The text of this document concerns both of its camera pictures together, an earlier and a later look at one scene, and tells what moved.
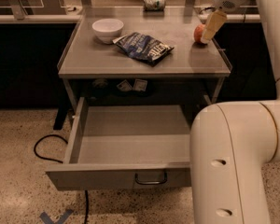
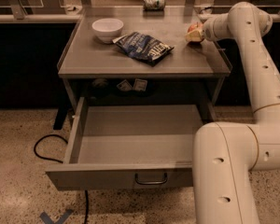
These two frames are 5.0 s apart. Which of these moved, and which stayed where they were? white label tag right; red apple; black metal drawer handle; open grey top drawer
Moved: red apple
Stayed: open grey top drawer; white label tag right; black metal drawer handle
